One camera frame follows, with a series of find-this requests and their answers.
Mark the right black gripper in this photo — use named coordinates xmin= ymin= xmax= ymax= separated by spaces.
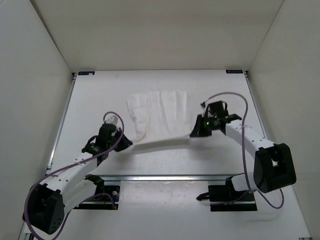
xmin=190 ymin=114 xmax=217 ymax=138

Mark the white pleated skirt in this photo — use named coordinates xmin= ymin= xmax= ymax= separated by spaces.
xmin=126 ymin=90 xmax=195 ymax=153

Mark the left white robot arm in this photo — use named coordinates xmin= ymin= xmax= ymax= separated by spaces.
xmin=22 ymin=123 xmax=133 ymax=235

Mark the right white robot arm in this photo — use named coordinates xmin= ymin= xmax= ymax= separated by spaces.
xmin=189 ymin=101 xmax=297 ymax=200

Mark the left blue corner label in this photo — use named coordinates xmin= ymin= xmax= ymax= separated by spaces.
xmin=77 ymin=71 xmax=95 ymax=76

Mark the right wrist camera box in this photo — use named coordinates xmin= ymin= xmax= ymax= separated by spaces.
xmin=200 ymin=101 xmax=208 ymax=109

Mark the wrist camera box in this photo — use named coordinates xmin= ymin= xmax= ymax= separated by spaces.
xmin=200 ymin=101 xmax=208 ymax=109
xmin=103 ymin=114 xmax=119 ymax=127

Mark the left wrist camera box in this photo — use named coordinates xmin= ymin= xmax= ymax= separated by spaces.
xmin=103 ymin=114 xmax=119 ymax=127

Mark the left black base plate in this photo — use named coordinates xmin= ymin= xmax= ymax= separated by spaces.
xmin=75 ymin=174 xmax=121 ymax=211

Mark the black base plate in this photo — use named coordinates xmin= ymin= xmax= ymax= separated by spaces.
xmin=75 ymin=174 xmax=121 ymax=211
xmin=196 ymin=185 xmax=258 ymax=212

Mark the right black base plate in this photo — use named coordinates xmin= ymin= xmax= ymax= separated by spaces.
xmin=196 ymin=185 xmax=258 ymax=212

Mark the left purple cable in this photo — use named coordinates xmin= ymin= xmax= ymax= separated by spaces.
xmin=22 ymin=111 xmax=125 ymax=240

